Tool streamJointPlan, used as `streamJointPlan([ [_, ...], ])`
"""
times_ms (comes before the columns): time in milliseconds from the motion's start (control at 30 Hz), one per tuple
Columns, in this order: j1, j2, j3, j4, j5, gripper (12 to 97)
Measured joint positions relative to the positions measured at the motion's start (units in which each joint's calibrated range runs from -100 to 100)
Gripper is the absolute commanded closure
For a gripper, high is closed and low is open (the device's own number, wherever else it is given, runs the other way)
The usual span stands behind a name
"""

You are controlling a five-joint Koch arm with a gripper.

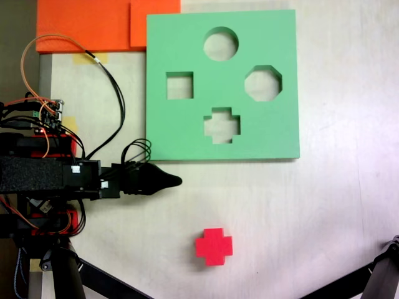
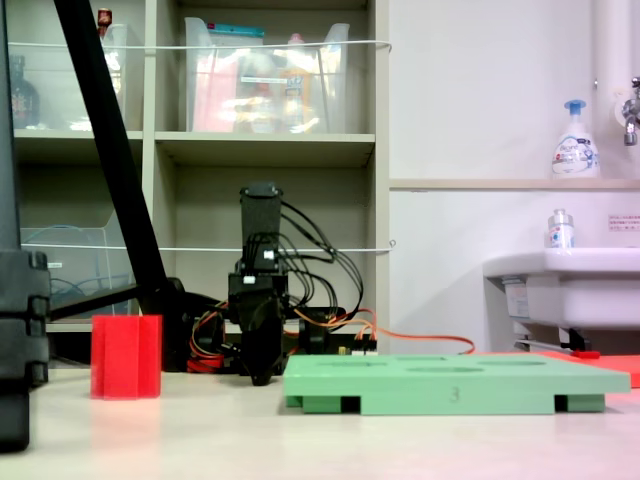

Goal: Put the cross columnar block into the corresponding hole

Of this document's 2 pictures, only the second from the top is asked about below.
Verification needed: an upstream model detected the clear bin with blue cables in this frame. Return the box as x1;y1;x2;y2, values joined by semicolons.
19;209;139;324

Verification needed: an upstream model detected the black wire bundle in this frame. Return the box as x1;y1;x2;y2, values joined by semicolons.
277;199;365;321

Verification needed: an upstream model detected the dark glass bottle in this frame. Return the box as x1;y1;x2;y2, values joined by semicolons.
8;54;41;130

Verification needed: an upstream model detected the red cable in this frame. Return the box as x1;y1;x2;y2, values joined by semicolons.
186;349;226;374

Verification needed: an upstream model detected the orange cable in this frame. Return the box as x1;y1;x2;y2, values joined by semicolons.
294;308;476;356

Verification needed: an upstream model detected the yellow pink-capped spray bottle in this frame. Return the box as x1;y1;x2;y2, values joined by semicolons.
280;32;316;132

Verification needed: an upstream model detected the green shape hole board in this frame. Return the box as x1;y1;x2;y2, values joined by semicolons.
282;353;632;416

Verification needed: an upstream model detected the red cross columnar block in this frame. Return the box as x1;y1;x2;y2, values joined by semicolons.
90;314;164;401

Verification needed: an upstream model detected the white blue soap pump bottle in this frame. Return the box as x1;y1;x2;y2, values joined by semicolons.
551;98;601;180

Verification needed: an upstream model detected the small clear sanitizer bottle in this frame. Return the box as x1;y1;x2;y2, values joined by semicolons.
544;208;576;250

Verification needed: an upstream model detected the small circuit board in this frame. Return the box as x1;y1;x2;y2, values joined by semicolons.
335;343;379;358

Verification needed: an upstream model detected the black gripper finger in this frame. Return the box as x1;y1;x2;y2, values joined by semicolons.
238;319;287;388

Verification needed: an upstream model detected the white sink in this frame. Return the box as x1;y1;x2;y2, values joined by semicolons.
482;246;640;331

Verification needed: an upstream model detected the notched black stack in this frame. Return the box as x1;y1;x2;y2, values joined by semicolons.
0;249;52;454

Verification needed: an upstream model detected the metal faucet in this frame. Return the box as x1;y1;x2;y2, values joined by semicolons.
619;76;640;147

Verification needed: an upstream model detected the black tripod brace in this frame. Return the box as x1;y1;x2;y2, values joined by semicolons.
47;282;144;322

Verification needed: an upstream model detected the metal sink bracket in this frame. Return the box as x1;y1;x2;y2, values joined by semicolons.
513;324;592;352

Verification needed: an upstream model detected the large clear storage bin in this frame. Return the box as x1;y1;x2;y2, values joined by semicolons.
183;17;351;135

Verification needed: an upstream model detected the dark grey post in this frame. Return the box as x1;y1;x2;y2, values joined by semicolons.
0;0;22;251

